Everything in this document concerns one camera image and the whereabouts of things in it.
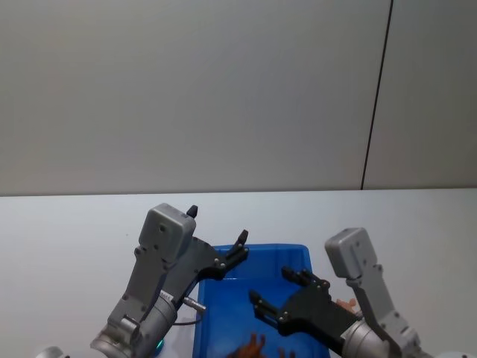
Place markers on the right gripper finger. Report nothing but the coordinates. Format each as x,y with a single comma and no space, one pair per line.
298,276
266,307

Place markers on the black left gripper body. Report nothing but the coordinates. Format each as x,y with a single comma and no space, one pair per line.
203,259

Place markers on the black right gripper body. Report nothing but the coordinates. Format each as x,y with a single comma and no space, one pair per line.
313,309

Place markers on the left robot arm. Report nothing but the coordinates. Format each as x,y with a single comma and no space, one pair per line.
167,231

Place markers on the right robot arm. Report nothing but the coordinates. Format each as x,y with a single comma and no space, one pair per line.
348,253

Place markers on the pale pink toy piece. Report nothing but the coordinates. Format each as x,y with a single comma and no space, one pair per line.
347,304

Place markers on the blue plastic bin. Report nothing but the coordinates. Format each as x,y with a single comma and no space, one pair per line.
227,298

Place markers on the large orange-brown toy crayfish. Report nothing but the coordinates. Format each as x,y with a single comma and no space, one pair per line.
249,348

